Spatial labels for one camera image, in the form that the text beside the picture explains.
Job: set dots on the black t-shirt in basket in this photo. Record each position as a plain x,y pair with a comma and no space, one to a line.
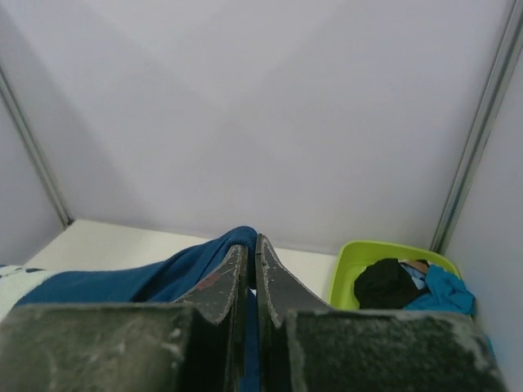
391,284

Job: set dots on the lime green plastic basket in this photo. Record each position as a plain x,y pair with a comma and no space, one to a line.
356,256

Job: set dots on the right aluminium frame post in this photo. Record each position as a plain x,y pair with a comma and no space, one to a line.
496,86

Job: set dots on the left aluminium frame post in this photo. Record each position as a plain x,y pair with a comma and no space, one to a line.
35,152

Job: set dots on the bright blue t-shirt in basket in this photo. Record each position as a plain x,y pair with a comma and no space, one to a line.
441,291

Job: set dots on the aluminium frame post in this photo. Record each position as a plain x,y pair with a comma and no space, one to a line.
496,86
35,152

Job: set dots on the dark blue printed t-shirt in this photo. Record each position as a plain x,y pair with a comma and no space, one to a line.
159,282

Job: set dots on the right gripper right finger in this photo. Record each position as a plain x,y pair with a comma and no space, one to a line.
307,345

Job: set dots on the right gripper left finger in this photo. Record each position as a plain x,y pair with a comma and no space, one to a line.
195,343

